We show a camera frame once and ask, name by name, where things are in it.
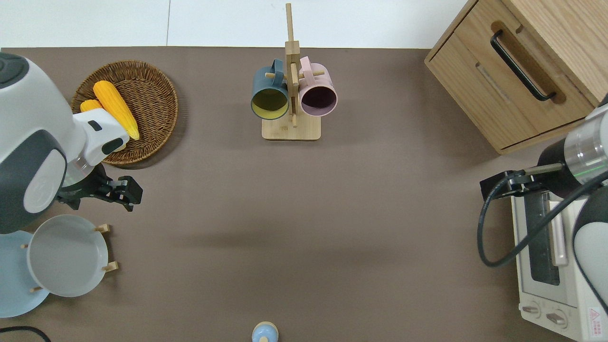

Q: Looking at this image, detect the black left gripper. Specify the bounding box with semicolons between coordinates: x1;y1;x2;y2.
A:
57;164;143;212

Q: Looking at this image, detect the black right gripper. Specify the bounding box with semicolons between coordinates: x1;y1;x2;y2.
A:
479;140;578;201

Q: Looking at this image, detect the gray plate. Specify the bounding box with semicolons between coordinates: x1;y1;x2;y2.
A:
26;214;109;298

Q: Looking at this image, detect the wooden plate rack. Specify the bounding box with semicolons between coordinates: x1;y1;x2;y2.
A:
20;223;119;293

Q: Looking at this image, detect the light blue plate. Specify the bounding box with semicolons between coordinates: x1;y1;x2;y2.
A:
0;230;50;318

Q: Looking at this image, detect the wooden mug rack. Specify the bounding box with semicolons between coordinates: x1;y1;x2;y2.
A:
262;2;326;141

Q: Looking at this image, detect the brown wicker basket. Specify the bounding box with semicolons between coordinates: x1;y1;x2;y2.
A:
71;60;179;166

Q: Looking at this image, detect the white toaster oven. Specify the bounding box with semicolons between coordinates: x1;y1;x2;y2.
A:
511;190;608;342

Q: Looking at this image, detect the brown table mat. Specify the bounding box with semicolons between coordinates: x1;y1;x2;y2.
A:
0;47;585;342

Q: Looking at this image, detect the wooden drawer cabinet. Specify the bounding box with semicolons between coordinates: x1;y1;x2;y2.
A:
424;0;608;155

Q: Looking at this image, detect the dark blue mug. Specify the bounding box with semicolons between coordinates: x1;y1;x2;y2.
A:
251;58;290;120

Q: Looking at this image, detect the pink mug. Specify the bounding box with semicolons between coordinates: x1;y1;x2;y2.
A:
298;56;338;117

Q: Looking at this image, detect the small blue call bell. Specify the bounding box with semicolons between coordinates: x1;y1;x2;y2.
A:
252;322;279;342

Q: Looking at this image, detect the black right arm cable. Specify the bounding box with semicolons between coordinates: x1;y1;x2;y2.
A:
477;169;608;267

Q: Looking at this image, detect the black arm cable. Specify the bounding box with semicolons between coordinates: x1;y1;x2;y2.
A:
477;169;608;267
0;326;52;342

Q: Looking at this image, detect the white oven door handle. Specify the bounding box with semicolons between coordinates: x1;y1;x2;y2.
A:
549;199;569;266

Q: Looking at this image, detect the black cabinet handle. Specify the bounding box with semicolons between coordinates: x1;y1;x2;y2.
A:
490;29;557;102

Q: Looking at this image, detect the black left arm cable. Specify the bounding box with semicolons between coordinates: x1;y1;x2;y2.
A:
0;326;52;342

